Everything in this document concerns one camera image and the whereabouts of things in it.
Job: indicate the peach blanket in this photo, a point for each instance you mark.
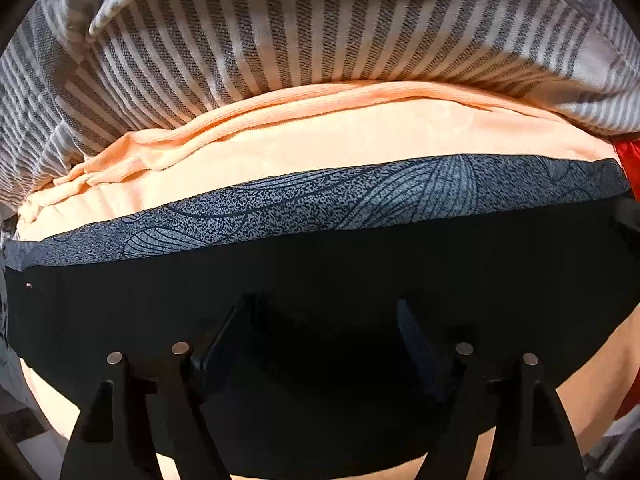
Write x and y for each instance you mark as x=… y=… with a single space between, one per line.
x=300 y=145

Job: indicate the red quilt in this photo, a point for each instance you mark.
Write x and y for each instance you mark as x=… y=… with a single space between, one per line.
x=631 y=160

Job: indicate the grey white striped duvet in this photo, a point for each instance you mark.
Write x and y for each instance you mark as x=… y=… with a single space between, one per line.
x=300 y=35

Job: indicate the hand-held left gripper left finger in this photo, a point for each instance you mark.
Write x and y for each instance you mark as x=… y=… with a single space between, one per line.
x=219 y=347

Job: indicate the black pants with patterned waistband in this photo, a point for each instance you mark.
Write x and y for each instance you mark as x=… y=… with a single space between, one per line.
x=320 y=280

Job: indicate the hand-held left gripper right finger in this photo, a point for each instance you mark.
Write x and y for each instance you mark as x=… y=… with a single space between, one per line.
x=417 y=347

